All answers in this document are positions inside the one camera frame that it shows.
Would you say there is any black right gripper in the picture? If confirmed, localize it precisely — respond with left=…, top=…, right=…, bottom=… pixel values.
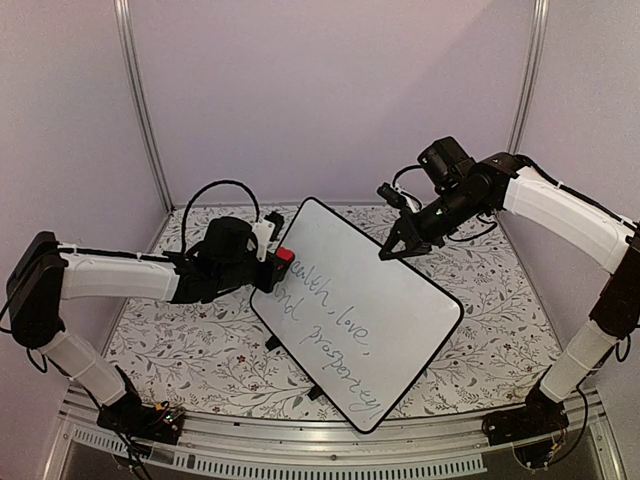
left=378, top=186, right=486, bottom=262

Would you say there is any red whiteboard eraser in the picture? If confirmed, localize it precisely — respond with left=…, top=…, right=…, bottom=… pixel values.
left=275, top=247, right=295, bottom=272

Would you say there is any white whiteboard black frame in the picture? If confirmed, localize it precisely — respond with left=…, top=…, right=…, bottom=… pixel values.
left=250, top=197, right=463, bottom=434

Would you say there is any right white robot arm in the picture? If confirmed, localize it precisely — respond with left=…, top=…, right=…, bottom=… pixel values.
left=377, top=137, right=639, bottom=436

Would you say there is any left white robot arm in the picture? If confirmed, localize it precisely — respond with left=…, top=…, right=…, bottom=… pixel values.
left=1, top=217, right=295, bottom=434

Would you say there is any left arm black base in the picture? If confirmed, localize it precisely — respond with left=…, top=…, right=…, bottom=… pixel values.
left=97, top=392, right=184, bottom=445

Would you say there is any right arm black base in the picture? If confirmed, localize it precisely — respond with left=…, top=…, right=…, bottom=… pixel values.
left=481, top=384, right=569, bottom=470

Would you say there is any black whiteboard stand foot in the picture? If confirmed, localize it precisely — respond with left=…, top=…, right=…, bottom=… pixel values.
left=265, top=336, right=282, bottom=351

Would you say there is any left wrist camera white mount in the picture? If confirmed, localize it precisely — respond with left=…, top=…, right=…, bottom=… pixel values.
left=252, top=211, right=284, bottom=262

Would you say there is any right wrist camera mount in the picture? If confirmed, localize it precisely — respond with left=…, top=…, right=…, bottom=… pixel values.
left=376, top=182, right=422, bottom=213

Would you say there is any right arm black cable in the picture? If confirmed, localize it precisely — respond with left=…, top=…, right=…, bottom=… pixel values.
left=392, top=163, right=425, bottom=189

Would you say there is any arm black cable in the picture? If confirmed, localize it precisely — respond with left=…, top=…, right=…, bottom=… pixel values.
left=392, top=163, right=425, bottom=189
left=180, top=179, right=262, bottom=251

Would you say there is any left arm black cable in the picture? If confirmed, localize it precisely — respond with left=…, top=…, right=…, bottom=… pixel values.
left=180, top=179, right=262, bottom=251

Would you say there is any aluminium front rail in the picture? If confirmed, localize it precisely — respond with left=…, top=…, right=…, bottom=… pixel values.
left=43, top=388, right=630, bottom=479

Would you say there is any right aluminium frame post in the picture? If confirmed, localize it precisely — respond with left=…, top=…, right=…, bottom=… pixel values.
left=507, top=0, right=550, bottom=154

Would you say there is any aluminium frame post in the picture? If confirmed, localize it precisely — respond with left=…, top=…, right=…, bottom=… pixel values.
left=113, top=0, right=174, bottom=211
left=507, top=0, right=550, bottom=154

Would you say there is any left aluminium frame post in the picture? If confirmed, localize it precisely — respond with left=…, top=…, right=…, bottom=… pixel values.
left=113, top=0, right=174, bottom=211

